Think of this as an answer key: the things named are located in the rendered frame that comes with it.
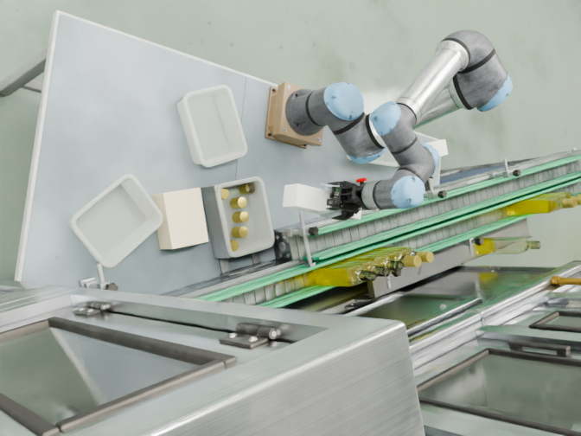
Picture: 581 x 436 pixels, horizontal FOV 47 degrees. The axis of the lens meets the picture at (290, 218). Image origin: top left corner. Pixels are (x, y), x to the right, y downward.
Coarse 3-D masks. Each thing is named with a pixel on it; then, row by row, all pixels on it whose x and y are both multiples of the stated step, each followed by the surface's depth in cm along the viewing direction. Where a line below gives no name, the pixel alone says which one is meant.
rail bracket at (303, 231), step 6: (300, 216) 200; (288, 228) 205; (294, 228) 205; (300, 228) 200; (306, 228) 199; (312, 228) 196; (288, 234) 205; (294, 234) 205; (300, 234) 200; (306, 234) 200; (312, 234) 197; (306, 240) 200; (306, 246) 201; (306, 252) 201; (306, 264) 201; (312, 264) 201
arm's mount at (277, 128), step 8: (272, 88) 220; (280, 88) 216; (288, 88) 214; (296, 88) 217; (272, 96) 219; (280, 96) 215; (288, 96) 215; (272, 104) 218; (280, 104) 214; (272, 112) 217; (280, 112) 214; (272, 120) 217; (280, 120) 213; (272, 128) 217; (280, 128) 212; (288, 128) 214; (272, 136) 219; (280, 136) 216; (288, 136) 214; (296, 136) 216; (304, 136) 218; (312, 136) 220; (320, 136) 222; (296, 144) 225; (304, 144) 227; (312, 144) 223; (320, 144) 222
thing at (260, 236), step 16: (256, 176) 205; (256, 192) 209; (224, 208) 206; (240, 208) 209; (256, 208) 210; (224, 224) 197; (240, 224) 209; (256, 224) 212; (240, 240) 209; (256, 240) 212; (272, 240) 208
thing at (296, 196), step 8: (296, 184) 181; (288, 192) 183; (296, 192) 180; (304, 192) 182; (312, 192) 183; (320, 192) 185; (328, 192) 187; (288, 200) 183; (296, 200) 180; (304, 200) 181; (312, 200) 183; (320, 200) 185; (296, 208) 185; (304, 208) 184; (312, 208) 183; (320, 208) 185; (352, 216) 192; (360, 216) 194
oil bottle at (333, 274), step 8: (336, 264) 206; (344, 264) 203; (312, 272) 208; (320, 272) 205; (328, 272) 202; (336, 272) 199; (344, 272) 196; (352, 272) 194; (312, 280) 209; (320, 280) 206; (328, 280) 203; (336, 280) 200; (344, 280) 197; (352, 280) 195
